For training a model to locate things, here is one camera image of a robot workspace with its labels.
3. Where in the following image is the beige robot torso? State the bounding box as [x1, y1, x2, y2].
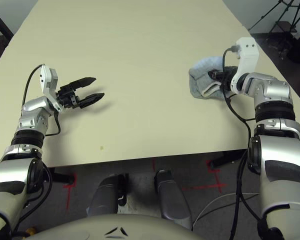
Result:
[27, 212, 206, 240]

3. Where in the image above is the red floor tape cross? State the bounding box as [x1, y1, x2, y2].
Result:
[182, 159, 228, 194]

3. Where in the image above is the black table foot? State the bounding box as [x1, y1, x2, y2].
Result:
[209, 151, 251, 172]
[51, 172, 76, 186]

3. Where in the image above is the black tripod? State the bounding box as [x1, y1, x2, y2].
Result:
[248, 0, 300, 34]

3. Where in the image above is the grey robot leg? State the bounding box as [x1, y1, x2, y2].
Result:
[86, 173, 130, 217]
[153, 169, 193, 230]

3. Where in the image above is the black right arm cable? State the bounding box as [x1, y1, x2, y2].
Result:
[221, 45, 268, 240]

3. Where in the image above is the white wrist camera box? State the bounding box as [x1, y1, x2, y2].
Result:
[229, 37, 260, 95]
[37, 64, 63, 112]

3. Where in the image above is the grey left robot leg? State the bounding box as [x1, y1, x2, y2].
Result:
[86, 173, 130, 217]

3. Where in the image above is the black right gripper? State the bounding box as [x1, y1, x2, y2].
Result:
[207, 65, 241, 87]

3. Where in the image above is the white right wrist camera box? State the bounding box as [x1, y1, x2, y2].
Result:
[229, 37, 260, 95]

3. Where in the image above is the grey right robot leg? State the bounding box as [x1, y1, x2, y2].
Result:
[153, 169, 193, 230]

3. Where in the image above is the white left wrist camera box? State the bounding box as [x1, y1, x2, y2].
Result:
[37, 64, 63, 112]

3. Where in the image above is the white floor cable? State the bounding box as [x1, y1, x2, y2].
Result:
[192, 192, 261, 231]

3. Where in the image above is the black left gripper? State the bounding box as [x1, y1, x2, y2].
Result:
[55, 76, 105, 110]

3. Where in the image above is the light blue fluffy rag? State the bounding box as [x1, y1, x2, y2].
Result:
[188, 56, 227, 100]

